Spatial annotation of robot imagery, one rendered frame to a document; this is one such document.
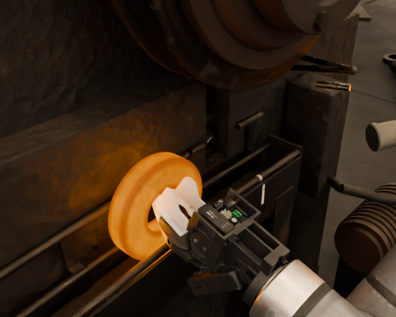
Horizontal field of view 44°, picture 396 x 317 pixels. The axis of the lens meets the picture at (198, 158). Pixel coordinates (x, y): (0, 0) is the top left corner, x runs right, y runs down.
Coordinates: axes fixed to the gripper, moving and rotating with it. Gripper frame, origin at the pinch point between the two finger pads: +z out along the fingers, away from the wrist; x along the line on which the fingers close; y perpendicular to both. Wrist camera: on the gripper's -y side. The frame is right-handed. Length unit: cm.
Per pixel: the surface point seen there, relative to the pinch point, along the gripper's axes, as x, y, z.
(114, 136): 2.2, 6.3, 7.7
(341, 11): -22.0, 26.2, -5.3
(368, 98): -214, -89, 39
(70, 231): 11.9, -2.8, 3.7
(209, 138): -18.7, -3.1, 6.6
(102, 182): 5.0, 0.4, 6.0
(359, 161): -149, -82, 11
